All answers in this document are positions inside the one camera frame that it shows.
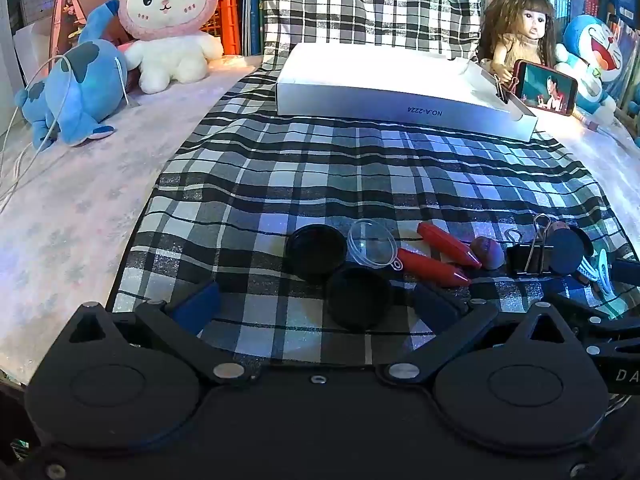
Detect red cased smartphone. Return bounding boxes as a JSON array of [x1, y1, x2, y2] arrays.
[[514, 59, 579, 117]]

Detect brown oval stone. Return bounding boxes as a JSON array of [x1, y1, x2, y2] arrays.
[[470, 236, 506, 271]]

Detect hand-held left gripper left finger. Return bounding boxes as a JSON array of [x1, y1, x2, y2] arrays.
[[65, 280, 251, 383]]

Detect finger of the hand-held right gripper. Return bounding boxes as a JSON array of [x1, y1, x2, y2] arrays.
[[612, 257, 640, 287], [546, 294, 640, 357]]

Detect blue plush toy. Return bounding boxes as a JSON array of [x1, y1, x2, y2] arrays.
[[14, 0, 133, 152]]

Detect white cardboard box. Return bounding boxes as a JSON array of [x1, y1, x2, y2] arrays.
[[275, 42, 539, 142]]

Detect white cardboard sheet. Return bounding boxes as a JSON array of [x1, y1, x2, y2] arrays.
[[12, 20, 57, 92]]

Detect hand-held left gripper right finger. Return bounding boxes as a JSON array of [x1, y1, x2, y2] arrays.
[[387, 282, 586, 382]]

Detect upright blue book spines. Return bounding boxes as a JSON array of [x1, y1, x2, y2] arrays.
[[242, 0, 267, 57]]

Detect white cable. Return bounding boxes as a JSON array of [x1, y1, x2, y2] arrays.
[[0, 54, 142, 213]]

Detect pink bunny plush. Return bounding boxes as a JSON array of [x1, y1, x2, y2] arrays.
[[118, 0, 224, 95]]

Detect red plastic crate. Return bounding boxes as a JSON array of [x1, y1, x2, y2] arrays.
[[200, 0, 244, 57]]

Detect white plastic clip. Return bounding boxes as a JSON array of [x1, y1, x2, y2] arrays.
[[576, 249, 615, 295]]

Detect black round lid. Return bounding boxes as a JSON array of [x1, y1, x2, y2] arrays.
[[285, 224, 349, 288], [549, 225, 595, 276], [325, 266, 394, 332]]

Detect blue cat plush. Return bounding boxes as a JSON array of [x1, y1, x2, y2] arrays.
[[552, 14, 626, 122]]

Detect pink handbag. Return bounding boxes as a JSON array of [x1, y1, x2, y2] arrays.
[[20, 0, 118, 66]]

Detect black white plaid cloth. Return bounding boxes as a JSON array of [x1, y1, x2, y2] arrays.
[[107, 0, 626, 367]]

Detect clear plastic round lid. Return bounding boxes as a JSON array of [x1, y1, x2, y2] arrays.
[[346, 220, 404, 271]]

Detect brown haired doll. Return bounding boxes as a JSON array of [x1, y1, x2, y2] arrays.
[[477, 0, 559, 94]]

